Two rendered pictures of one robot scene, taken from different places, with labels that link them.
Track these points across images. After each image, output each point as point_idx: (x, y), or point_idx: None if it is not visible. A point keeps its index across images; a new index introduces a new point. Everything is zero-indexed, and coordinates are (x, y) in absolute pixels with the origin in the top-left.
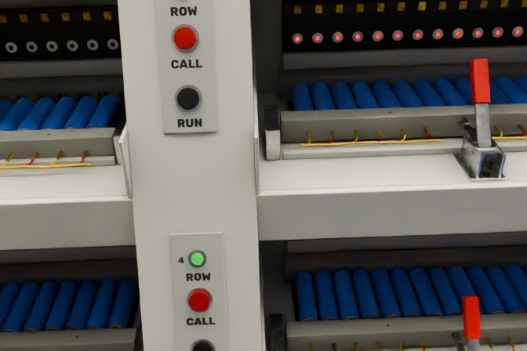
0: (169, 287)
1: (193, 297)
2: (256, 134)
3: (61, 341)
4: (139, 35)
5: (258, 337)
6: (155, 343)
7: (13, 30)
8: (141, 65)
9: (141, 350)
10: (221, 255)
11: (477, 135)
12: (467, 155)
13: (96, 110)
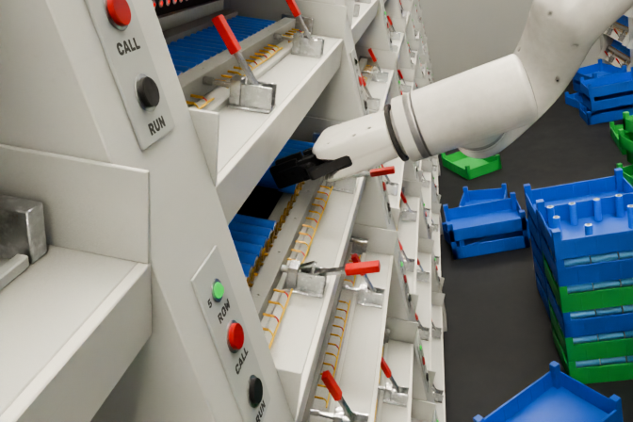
0: (380, 186)
1: (384, 185)
2: (376, 110)
3: (346, 260)
4: (355, 84)
5: (387, 193)
6: (384, 213)
7: None
8: (358, 96)
9: (361, 238)
10: (380, 165)
11: (369, 96)
12: (368, 105)
13: (299, 142)
